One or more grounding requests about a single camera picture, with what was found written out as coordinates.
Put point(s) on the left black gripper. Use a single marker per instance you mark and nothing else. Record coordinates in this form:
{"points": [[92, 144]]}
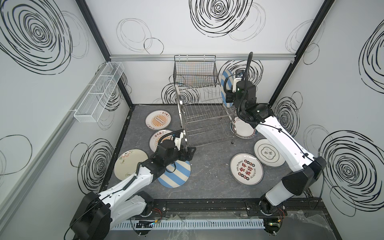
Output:
{"points": [[186, 151]]}

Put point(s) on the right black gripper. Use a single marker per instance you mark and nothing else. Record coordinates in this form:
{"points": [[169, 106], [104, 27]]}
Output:
{"points": [[229, 98]]}

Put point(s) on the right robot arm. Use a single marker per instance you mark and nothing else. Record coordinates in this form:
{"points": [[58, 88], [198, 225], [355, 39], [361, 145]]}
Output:
{"points": [[306, 168]]}

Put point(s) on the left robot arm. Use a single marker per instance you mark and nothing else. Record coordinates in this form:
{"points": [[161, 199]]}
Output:
{"points": [[98, 213]]}

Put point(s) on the steel two-tier dish rack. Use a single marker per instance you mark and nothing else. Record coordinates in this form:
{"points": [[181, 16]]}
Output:
{"points": [[205, 117]]}

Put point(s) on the green rimmed white plate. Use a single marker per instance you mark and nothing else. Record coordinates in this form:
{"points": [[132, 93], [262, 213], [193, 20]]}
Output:
{"points": [[242, 129]]}

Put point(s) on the orange sunburst plate near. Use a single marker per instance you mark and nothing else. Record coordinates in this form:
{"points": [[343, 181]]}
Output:
{"points": [[154, 140]]}

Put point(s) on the orange sunburst plate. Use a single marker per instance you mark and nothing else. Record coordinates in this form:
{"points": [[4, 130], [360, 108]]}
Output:
{"points": [[158, 120], [154, 140]]}

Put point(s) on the orange sunburst plate far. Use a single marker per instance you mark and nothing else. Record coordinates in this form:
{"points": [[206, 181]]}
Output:
{"points": [[158, 120]]}

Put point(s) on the white plate red characters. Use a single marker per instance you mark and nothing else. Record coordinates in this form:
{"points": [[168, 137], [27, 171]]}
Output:
{"points": [[246, 169]]}

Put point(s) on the white plate green emblem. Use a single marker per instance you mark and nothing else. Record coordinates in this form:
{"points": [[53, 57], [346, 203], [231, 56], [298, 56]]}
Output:
{"points": [[267, 154]]}

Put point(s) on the cream floral plate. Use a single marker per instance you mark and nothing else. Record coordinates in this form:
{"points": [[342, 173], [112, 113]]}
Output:
{"points": [[126, 164]]}

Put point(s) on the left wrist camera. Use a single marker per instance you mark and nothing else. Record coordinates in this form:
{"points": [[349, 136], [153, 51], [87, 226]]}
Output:
{"points": [[177, 138]]}

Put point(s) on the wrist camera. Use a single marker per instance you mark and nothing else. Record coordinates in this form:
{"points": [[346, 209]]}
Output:
{"points": [[177, 138], [238, 77]]}

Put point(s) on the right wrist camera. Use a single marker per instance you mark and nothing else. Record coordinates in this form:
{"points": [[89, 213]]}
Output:
{"points": [[238, 77]]}

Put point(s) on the dark wire mesh basket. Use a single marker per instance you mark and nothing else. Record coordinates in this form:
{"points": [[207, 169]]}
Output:
{"points": [[195, 70]]}

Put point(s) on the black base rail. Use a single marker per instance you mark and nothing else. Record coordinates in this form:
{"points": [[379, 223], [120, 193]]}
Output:
{"points": [[249, 206]]}

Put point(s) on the white slotted cable duct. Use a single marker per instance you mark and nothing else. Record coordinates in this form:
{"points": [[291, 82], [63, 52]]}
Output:
{"points": [[189, 224]]}

